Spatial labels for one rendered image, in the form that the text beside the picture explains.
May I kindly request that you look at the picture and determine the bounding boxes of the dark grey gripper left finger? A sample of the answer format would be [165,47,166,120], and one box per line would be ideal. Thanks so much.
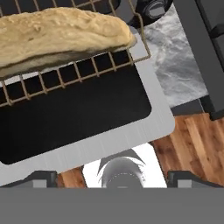
[0,170,58,189]

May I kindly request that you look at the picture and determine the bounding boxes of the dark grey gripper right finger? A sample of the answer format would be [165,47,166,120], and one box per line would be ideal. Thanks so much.
[167,170,224,189]

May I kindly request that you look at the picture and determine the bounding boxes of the silver toaster oven door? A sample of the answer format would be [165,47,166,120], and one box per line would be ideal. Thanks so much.
[0,25,176,187]

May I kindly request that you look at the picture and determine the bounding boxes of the tan baguette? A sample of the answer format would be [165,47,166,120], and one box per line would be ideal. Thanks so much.
[0,7,137,81]

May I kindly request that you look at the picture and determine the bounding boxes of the black toaster oven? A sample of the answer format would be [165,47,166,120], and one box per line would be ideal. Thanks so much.
[0,0,175,30]

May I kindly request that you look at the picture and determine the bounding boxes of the grey toaster oven knob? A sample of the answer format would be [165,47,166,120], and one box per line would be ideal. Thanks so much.
[143,0,172,20]

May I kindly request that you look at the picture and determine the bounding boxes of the white and grey round thing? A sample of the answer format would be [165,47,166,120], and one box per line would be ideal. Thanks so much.
[81,143,168,189]

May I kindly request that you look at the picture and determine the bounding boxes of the brass wire toaster oven rack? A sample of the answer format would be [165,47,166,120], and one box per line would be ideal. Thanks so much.
[0,0,152,108]

